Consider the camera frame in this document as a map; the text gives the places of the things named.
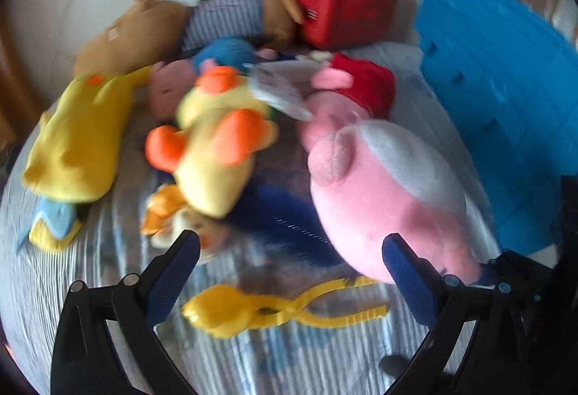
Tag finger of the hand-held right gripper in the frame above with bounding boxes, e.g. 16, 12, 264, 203
490, 247, 558, 287

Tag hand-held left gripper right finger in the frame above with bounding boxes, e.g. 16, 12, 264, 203
381, 233, 531, 395

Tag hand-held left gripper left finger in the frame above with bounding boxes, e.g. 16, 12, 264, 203
51, 229, 202, 395

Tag yellow plastic tongs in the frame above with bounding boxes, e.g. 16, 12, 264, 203
181, 276, 389, 339

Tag small orange giraffe plush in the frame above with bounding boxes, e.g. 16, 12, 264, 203
141, 184, 227, 265

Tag large round pink pig plush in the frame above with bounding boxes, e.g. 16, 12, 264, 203
307, 119, 482, 285

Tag blue plastic storage crate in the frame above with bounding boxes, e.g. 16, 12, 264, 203
414, 0, 578, 256

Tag dark blue fuzzy toy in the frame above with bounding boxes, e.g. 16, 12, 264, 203
235, 185, 337, 271

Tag yellow duck plush orange feet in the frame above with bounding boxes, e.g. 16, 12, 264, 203
145, 66, 281, 219

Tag yellow and blue cloth toy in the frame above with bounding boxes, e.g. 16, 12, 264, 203
16, 196, 84, 253

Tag yellow mouse plush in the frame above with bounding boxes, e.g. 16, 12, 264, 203
22, 65, 154, 203

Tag small light pink plush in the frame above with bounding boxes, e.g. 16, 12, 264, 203
149, 60, 199, 120

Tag pink pig plush red dress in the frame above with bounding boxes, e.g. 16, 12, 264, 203
298, 53, 396, 152

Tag brown plush with striped shirt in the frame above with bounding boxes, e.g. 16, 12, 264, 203
72, 0, 305, 77

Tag wooden arch frame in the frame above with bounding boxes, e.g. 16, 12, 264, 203
0, 11, 41, 138

